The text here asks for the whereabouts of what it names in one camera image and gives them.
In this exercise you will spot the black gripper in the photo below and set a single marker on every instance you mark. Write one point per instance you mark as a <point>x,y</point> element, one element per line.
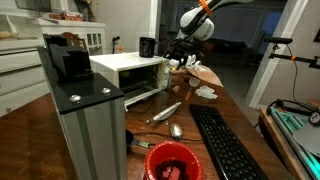
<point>180,48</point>

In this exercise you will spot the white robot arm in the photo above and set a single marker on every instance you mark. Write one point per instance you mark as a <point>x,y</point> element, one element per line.
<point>196,23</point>

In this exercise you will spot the white ceramic object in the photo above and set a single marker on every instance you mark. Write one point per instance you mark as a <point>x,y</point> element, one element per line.
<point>192,60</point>

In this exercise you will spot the black mug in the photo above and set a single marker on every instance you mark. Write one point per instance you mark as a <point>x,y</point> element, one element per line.
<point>146,46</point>

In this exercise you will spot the brown paper sheet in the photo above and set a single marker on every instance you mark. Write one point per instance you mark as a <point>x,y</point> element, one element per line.
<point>208,76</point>

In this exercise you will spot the faceted light wooden block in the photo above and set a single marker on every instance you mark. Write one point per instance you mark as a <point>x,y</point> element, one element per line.
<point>175,89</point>

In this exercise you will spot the crumpled white cloth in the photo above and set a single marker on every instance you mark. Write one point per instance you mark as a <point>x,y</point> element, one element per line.
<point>206,92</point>

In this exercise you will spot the dark sofa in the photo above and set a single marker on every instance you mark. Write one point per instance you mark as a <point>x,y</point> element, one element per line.
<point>233,48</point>

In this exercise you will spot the white toaster oven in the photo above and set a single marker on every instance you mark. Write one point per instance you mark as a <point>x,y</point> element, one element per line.
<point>123,61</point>

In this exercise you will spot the small metal ball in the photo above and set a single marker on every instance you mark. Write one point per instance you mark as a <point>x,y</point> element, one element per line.
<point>166,123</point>

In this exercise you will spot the metal spoon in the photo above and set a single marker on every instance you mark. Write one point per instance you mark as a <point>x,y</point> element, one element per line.
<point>176,131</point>

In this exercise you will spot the white cabinet with glass doors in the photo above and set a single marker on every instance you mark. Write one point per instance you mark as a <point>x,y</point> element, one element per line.
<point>93,31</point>

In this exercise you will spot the black measuring cup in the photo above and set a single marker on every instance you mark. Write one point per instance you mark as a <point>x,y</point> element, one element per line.
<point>129,138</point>

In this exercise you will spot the black computer keyboard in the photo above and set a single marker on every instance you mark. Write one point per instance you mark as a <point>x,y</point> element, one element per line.
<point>223,143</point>

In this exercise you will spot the brown wooden chair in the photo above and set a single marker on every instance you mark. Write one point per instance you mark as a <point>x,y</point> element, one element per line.
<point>71,38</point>

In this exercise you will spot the red plastic bowl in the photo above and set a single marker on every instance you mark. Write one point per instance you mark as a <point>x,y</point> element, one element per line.
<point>156,156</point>

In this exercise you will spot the orange boxes on cabinet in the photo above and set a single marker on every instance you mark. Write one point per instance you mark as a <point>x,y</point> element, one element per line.
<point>66,16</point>

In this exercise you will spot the grey round disc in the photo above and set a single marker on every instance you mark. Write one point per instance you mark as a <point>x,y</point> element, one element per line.
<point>308,138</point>

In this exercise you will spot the white drawer unit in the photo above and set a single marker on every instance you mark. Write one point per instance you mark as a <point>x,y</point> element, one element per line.
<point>20,66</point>

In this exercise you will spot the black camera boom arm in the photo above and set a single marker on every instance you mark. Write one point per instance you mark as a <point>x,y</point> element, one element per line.
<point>280,40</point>

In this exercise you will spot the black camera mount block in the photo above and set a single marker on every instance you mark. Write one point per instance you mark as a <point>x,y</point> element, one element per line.
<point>71,60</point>

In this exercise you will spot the aluminium post black top plate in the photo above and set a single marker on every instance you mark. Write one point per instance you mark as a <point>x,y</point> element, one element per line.
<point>96,140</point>

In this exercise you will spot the teal machine frame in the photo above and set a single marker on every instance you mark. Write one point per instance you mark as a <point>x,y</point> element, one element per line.
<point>290,123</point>

